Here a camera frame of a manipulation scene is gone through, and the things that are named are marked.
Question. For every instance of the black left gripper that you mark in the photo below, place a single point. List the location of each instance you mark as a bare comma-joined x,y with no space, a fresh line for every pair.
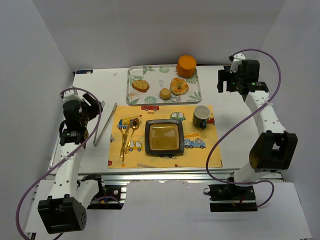
92,107

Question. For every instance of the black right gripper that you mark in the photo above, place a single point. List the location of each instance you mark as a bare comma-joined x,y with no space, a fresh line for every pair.
225,80

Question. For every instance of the metal serving tongs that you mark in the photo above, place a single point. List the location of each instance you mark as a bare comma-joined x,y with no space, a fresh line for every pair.
99,134

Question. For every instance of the toasted bread slice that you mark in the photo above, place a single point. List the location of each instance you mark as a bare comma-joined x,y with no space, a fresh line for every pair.
141,85

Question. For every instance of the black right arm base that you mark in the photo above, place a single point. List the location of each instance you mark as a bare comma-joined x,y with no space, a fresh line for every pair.
231,198

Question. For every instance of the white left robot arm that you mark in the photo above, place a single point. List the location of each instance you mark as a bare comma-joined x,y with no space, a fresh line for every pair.
65,209

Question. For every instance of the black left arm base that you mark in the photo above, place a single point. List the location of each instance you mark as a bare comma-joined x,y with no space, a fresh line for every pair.
108,196

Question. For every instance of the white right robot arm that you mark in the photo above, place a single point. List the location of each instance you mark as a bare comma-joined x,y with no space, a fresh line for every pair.
274,149

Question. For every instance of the twisted orange bread roll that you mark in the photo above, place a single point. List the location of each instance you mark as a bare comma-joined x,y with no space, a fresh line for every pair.
178,86

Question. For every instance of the gold spoon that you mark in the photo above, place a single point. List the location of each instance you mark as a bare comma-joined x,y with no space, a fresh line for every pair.
134,127

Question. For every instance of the green mug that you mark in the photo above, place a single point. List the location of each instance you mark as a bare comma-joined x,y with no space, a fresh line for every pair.
201,115

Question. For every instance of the tall orange round cake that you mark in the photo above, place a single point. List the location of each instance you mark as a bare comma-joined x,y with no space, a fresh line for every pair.
186,66

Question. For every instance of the gold fork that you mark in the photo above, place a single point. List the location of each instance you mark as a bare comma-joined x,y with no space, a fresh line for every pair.
124,140

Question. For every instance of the yellow vehicle print placemat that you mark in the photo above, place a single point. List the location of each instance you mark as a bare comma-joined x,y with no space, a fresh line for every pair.
198,142

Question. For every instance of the leaf patterned white tray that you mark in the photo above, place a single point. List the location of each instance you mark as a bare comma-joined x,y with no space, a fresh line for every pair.
159,77

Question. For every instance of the small round muffin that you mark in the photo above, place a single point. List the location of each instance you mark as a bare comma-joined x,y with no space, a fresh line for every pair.
165,94

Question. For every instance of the dark square plate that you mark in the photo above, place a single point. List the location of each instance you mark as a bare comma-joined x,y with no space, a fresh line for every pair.
164,137

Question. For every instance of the aluminium table frame rail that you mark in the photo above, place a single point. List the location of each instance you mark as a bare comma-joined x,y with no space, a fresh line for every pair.
192,175

